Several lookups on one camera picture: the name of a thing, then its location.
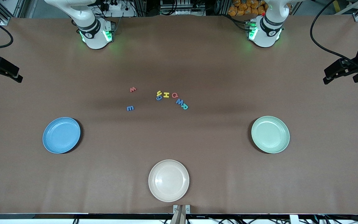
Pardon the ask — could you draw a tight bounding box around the orange packets pile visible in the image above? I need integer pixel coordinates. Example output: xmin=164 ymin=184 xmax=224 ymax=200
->
xmin=228 ymin=0 xmax=268 ymax=16

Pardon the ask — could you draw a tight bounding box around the table front edge rail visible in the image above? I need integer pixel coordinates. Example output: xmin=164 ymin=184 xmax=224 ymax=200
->
xmin=0 ymin=213 xmax=358 ymax=224

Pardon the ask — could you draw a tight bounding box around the light green plate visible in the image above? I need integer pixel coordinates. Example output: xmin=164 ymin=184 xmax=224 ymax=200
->
xmin=251 ymin=116 xmax=290 ymax=154

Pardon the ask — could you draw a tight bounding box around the beige plate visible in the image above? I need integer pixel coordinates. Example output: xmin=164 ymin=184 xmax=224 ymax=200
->
xmin=148 ymin=160 xmax=190 ymax=202

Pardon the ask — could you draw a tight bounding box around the grey equipment rack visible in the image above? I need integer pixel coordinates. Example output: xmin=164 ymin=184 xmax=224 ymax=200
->
xmin=160 ymin=0 xmax=206 ymax=16

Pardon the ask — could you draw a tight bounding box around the blue plate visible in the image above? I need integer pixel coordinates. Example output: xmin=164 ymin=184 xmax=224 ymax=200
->
xmin=43 ymin=117 xmax=81 ymax=154

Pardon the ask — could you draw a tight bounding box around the metal table edge bracket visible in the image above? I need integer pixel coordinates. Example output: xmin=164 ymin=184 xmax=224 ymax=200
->
xmin=173 ymin=204 xmax=190 ymax=214

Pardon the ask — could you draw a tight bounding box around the white power strip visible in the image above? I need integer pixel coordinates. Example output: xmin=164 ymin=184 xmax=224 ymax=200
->
xmin=100 ymin=0 xmax=136 ymax=17

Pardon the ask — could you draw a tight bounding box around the tan wooden post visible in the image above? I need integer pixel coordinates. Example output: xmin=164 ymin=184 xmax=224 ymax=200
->
xmin=170 ymin=206 xmax=186 ymax=224

